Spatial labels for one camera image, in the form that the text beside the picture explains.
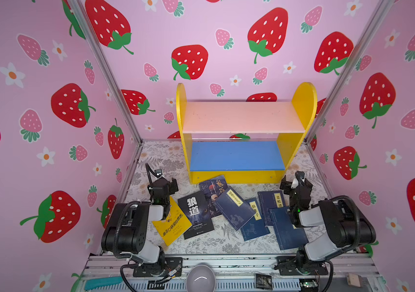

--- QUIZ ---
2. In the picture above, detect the yellow pink blue bookshelf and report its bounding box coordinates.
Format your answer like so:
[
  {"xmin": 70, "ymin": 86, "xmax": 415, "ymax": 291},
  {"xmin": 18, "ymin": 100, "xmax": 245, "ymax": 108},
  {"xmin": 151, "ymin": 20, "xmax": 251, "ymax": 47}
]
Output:
[{"xmin": 176, "ymin": 82, "xmax": 318, "ymax": 184}]

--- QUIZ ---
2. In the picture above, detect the dark portrait cover book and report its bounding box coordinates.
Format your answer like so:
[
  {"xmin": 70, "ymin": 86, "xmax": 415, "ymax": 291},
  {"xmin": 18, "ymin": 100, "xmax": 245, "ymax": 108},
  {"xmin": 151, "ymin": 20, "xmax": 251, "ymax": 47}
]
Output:
[{"xmin": 199, "ymin": 175, "xmax": 228, "ymax": 218}]

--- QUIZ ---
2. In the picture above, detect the navy book yellow label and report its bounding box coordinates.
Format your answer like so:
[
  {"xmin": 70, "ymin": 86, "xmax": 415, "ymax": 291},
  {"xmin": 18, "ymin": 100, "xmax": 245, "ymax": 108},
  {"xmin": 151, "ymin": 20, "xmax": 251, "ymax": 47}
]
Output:
[{"xmin": 214, "ymin": 187, "xmax": 256, "ymax": 231}]

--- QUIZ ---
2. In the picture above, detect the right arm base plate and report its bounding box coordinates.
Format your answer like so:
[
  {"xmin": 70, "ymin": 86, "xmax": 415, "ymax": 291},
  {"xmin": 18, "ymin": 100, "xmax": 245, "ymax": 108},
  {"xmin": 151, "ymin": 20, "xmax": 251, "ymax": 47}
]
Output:
[{"xmin": 274, "ymin": 255, "xmax": 329, "ymax": 276}]

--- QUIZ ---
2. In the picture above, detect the green circuit board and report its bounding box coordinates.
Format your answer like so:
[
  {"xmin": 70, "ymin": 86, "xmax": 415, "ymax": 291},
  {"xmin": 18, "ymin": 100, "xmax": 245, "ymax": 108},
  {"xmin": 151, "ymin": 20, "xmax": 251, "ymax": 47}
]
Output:
[{"xmin": 299, "ymin": 279, "xmax": 319, "ymax": 292}]

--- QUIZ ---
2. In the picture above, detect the small beige box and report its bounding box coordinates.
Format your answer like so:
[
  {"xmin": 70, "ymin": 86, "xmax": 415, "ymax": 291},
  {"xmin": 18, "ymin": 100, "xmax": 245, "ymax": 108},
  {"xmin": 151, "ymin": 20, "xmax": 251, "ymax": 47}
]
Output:
[{"xmin": 346, "ymin": 273, "xmax": 363, "ymax": 288}]

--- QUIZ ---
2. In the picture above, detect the teal handled tool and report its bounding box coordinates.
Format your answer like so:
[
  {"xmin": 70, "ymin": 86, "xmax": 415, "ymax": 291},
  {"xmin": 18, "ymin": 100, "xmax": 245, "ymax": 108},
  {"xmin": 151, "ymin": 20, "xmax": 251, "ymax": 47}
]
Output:
[{"xmin": 84, "ymin": 276, "xmax": 123, "ymax": 291}]

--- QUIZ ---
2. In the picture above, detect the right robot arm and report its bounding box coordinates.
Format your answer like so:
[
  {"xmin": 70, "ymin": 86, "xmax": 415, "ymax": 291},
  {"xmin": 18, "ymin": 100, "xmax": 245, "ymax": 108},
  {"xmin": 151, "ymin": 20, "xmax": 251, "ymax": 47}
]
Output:
[{"xmin": 269, "ymin": 171, "xmax": 376, "ymax": 276}]

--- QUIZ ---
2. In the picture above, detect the blue book right yellow label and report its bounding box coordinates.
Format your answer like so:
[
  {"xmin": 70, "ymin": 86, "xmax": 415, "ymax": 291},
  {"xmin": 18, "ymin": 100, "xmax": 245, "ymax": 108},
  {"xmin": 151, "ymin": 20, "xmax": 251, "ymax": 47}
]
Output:
[{"xmin": 269, "ymin": 207, "xmax": 308, "ymax": 251}]

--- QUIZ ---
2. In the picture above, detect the yellow cartoon cover book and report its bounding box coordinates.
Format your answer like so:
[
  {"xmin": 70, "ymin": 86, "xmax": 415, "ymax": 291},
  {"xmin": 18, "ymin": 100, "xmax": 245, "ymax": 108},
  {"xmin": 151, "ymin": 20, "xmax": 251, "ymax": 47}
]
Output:
[{"xmin": 152, "ymin": 198, "xmax": 192, "ymax": 246}]

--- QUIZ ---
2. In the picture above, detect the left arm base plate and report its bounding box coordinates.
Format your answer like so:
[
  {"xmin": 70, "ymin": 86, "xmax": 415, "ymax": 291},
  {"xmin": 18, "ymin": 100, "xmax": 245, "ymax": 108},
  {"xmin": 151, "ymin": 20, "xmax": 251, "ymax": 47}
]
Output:
[{"xmin": 133, "ymin": 257, "xmax": 183, "ymax": 277}]

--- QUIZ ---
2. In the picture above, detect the black wolf cover book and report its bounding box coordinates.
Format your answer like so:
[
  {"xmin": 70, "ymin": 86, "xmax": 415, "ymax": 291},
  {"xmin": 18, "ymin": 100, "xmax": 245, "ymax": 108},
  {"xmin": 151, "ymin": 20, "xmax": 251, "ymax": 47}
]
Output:
[{"xmin": 177, "ymin": 191, "xmax": 214, "ymax": 240}]

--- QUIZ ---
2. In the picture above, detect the grey round bowl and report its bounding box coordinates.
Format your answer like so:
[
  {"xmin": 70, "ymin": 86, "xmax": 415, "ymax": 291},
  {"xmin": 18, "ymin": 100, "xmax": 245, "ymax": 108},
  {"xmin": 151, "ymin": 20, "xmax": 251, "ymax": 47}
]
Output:
[{"xmin": 186, "ymin": 264, "xmax": 217, "ymax": 292}]

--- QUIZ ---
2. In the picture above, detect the small black circuit board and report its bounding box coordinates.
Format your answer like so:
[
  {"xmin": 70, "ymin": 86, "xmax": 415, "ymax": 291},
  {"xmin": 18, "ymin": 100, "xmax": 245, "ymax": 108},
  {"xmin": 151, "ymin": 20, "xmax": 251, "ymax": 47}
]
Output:
[{"xmin": 255, "ymin": 273, "xmax": 273, "ymax": 291}]

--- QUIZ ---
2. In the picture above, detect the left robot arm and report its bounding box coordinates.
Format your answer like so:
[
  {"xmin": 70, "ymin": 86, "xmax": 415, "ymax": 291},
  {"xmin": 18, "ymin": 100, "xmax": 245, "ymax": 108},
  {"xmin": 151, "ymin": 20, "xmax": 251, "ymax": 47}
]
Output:
[{"xmin": 100, "ymin": 164, "xmax": 178, "ymax": 276}]

